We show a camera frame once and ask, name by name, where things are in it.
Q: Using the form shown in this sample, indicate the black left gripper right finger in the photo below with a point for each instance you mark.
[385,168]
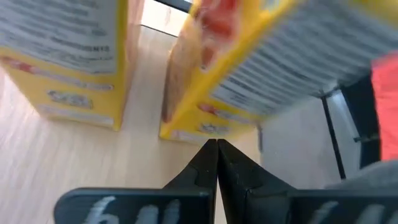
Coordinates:
[264,207]

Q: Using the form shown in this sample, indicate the wooden shelf with black frame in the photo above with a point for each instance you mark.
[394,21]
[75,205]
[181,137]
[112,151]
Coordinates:
[93,161]

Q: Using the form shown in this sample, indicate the red Froot Loops cereal box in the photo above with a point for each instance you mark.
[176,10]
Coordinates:
[387,109]

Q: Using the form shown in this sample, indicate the yellow Corn Pops cereal box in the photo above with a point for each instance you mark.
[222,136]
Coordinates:
[248,71]
[62,77]

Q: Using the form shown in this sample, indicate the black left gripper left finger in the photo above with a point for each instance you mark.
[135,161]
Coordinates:
[149,207]

